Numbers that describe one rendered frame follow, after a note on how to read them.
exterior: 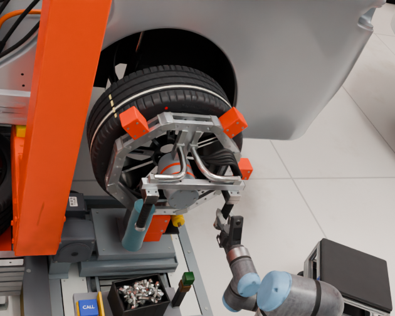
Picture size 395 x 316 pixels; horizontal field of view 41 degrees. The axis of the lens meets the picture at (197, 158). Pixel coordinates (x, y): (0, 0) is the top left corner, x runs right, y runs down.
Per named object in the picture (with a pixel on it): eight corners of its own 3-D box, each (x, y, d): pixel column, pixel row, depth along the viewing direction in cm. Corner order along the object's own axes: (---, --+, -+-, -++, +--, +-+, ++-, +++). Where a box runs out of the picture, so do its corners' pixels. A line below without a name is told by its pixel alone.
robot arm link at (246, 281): (235, 300, 196) (244, 284, 190) (224, 271, 204) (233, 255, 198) (258, 297, 200) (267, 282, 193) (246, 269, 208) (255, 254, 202)
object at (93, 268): (159, 220, 305) (163, 209, 299) (174, 273, 281) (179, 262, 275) (71, 221, 285) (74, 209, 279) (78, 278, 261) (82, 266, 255)
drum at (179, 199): (182, 173, 234) (191, 150, 225) (194, 210, 220) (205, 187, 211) (152, 173, 228) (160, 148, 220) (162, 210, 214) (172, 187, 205)
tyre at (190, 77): (168, 188, 278) (256, 101, 250) (179, 224, 262) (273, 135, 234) (57, 146, 237) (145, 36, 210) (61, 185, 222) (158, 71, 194)
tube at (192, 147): (225, 152, 222) (234, 132, 215) (239, 185, 209) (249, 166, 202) (186, 150, 215) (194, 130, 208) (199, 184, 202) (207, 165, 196)
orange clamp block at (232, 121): (225, 127, 222) (242, 114, 220) (231, 140, 217) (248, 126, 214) (215, 118, 217) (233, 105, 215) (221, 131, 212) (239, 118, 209)
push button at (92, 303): (95, 301, 212) (96, 298, 210) (97, 317, 207) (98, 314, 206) (77, 303, 209) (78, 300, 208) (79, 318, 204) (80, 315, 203)
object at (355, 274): (360, 293, 322) (389, 260, 301) (363, 346, 294) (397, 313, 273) (294, 270, 320) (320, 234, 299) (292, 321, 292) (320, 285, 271)
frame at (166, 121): (209, 204, 254) (251, 117, 220) (213, 215, 250) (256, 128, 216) (96, 204, 233) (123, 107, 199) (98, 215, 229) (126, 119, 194)
